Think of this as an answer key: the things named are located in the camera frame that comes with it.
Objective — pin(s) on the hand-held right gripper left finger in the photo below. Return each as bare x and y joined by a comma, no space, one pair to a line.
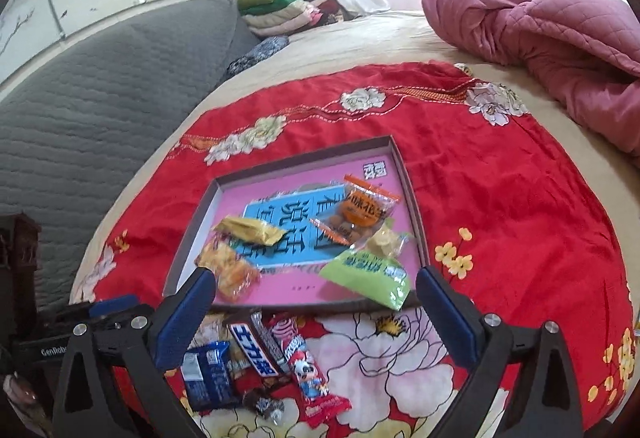
182,318

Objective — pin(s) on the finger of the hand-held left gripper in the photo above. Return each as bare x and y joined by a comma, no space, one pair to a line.
115,304
70,313

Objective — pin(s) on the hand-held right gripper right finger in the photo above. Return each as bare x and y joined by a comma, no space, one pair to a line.
445,313

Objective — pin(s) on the beige wafer packet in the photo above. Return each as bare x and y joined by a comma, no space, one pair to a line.
212,328

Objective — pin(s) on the blue cookie packet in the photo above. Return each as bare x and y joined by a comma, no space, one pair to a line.
207,375

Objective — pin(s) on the orange puffed rice cake packet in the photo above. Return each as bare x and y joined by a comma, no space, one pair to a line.
230,268

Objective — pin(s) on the dark chocolate bar wrapper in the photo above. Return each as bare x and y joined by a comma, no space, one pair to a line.
252,348

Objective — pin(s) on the green snack packet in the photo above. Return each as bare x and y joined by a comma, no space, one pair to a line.
365,273

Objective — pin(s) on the clear packet of yellow chips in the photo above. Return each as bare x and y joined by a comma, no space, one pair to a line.
385,243

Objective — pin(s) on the yellow snack packet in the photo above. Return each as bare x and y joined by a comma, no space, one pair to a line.
250,230

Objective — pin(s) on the small dark candy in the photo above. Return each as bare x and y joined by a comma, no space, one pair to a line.
262,403

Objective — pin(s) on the orange peanut packet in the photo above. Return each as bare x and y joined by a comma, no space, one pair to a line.
360,213

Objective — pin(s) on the long red candy packet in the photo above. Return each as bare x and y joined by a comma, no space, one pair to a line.
310,378

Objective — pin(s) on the grey shallow cardboard box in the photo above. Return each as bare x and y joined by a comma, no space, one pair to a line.
310,153

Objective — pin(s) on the person's left hand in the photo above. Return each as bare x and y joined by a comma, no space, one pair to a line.
20,393

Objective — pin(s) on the dark wooden furniture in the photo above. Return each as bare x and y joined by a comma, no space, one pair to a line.
20,258

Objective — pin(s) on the pink book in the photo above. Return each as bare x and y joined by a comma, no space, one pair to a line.
300,285

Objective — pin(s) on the red floral blanket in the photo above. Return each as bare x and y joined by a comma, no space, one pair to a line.
500,193

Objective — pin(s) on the grey quilted headboard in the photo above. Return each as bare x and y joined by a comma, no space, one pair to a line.
100,93

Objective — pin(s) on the dark floral cloth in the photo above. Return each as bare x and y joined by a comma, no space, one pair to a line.
260,55

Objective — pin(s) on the pink quilt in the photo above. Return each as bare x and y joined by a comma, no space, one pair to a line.
540,28

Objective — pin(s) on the stack of folded clothes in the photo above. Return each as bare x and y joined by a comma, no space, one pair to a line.
290,8

